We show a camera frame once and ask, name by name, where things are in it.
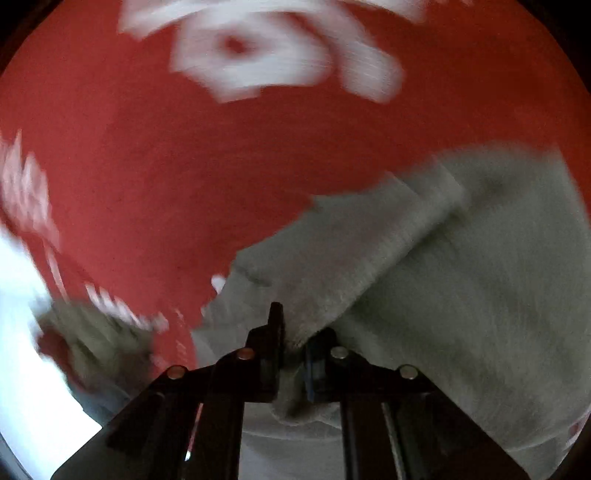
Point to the grey towel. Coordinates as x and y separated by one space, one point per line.
452 286

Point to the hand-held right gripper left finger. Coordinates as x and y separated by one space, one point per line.
270 364

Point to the red blanket with white print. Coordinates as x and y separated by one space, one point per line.
184 161

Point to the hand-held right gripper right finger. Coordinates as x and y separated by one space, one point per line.
315 371

